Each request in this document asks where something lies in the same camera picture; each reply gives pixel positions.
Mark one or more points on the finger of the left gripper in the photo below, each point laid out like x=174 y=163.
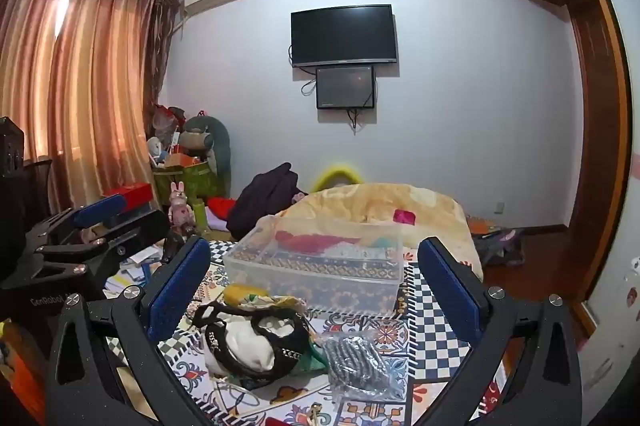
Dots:
x=112 y=246
x=100 y=209

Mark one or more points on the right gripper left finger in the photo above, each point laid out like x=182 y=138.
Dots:
x=83 y=387

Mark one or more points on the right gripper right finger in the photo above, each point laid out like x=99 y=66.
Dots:
x=544 y=387

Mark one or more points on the white black-trimmed cloth pouch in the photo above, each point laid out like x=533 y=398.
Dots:
x=253 y=347

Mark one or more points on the floral patterned scrunchie cloth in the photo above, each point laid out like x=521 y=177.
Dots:
x=257 y=302

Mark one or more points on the green knitted cloth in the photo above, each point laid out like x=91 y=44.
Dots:
x=312 y=360

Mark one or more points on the clear plastic storage box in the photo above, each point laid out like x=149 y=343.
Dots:
x=332 y=265

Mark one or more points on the red gift box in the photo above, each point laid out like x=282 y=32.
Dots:
x=132 y=196

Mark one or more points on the pink rabbit figurine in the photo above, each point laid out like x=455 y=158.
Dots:
x=180 y=213

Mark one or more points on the green bottle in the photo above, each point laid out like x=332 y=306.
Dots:
x=199 y=212

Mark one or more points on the green cardboard box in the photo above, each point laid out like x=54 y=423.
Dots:
x=199 y=181

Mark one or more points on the patterned patchwork tablecloth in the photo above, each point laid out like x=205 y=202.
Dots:
x=420 y=350

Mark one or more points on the grey plush toy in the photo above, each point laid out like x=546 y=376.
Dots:
x=207 y=138

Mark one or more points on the dark purple jacket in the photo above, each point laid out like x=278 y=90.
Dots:
x=267 y=194

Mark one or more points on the orange striped curtain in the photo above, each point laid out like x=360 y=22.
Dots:
x=73 y=78

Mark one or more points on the beige floral blanket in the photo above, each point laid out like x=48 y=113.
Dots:
x=418 y=212

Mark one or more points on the yellow fuzzy hoop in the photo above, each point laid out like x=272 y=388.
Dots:
x=336 y=175

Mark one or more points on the small wall monitor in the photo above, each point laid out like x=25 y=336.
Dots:
x=345 y=88

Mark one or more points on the wooden door frame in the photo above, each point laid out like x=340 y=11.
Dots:
x=606 y=145

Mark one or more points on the large wall television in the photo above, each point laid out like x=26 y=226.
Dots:
x=343 y=35

